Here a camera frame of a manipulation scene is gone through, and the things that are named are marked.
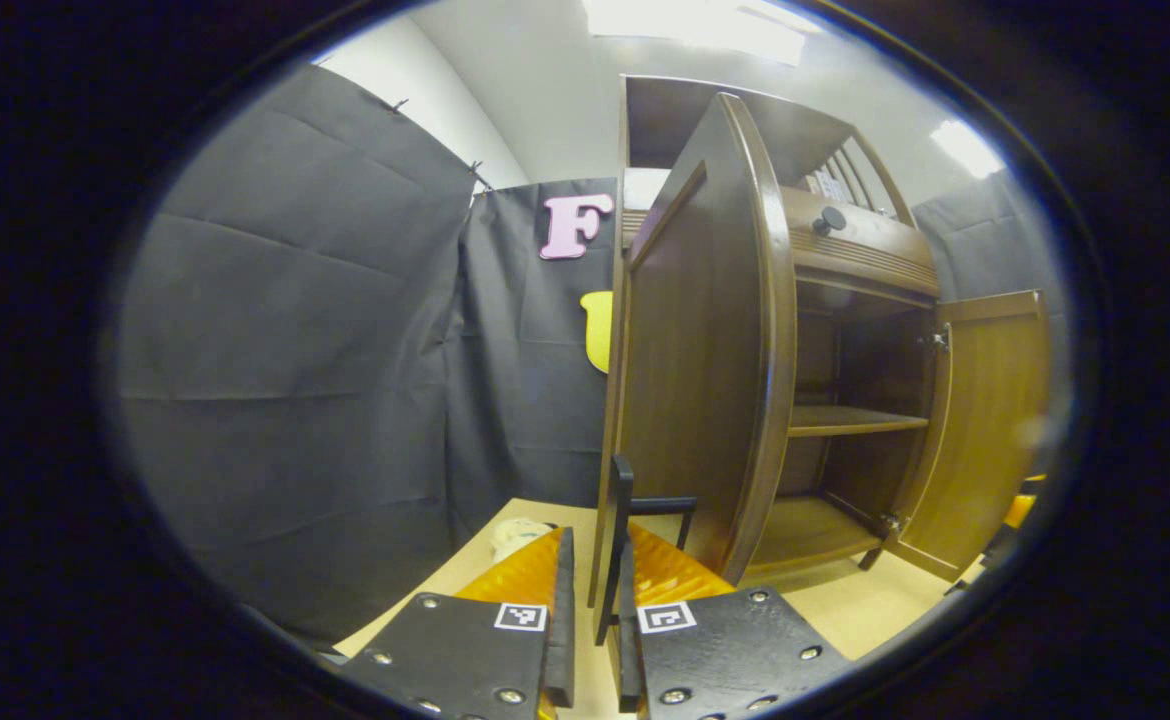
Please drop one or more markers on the cream plush object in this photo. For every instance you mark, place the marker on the cream plush object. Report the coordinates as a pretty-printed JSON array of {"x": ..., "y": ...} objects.
[{"x": 517, "y": 537}]

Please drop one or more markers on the small ceiling light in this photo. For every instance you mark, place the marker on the small ceiling light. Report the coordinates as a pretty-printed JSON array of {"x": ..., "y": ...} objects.
[{"x": 967, "y": 148}]

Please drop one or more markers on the wooden cabinet door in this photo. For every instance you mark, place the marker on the wooden cabinet door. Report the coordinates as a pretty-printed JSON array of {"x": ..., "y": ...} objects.
[
  {"x": 695, "y": 380},
  {"x": 985, "y": 430}
]

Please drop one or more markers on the wooden double-door shoe cabinet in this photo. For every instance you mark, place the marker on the wooden double-door shoe cabinet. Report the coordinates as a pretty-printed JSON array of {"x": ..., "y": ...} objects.
[{"x": 855, "y": 420}]

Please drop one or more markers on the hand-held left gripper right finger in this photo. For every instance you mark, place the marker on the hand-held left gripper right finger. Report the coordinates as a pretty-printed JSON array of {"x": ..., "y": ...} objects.
[{"x": 628, "y": 672}]

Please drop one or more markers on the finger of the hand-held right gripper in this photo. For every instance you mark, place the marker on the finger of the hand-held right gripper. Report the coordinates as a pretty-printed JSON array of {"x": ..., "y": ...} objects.
[
  {"x": 1020, "y": 512},
  {"x": 1033, "y": 481}
]

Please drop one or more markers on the wooden drawer with black knob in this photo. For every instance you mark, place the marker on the wooden drawer with black knob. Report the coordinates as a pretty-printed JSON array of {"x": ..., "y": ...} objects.
[{"x": 875, "y": 250}]

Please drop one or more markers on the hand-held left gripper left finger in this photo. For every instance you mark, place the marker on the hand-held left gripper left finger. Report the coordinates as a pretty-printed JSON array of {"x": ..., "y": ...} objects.
[{"x": 563, "y": 640}]

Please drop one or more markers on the large ceiling light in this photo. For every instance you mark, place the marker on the large ceiling light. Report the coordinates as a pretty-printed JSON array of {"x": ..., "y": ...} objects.
[{"x": 695, "y": 25}]

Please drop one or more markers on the black backdrop cloth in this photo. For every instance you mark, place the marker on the black backdrop cloth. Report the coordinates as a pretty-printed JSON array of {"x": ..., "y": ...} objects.
[{"x": 295, "y": 350}]

